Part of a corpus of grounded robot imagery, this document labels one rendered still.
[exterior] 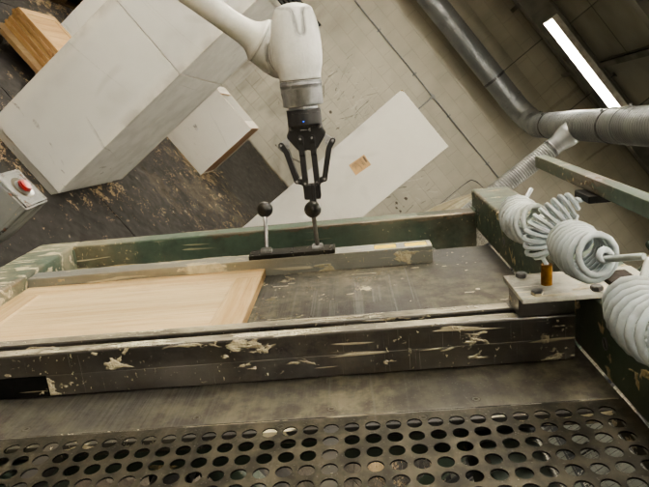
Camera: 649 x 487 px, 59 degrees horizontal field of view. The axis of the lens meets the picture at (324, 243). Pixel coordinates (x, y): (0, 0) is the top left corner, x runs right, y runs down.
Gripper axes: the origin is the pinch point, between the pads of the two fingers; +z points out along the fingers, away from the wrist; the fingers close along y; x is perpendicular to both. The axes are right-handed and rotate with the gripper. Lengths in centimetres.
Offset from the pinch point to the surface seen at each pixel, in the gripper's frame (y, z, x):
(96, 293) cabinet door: 50, 15, 10
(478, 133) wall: -204, 76, -769
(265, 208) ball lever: 11.7, 1.7, -3.3
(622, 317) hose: -32, -3, 80
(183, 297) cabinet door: 27.7, 14.7, 17.0
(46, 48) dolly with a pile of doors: 206, -68, -309
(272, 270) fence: 10.8, 15.1, 2.6
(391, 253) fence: -16.6, 13.6, 2.6
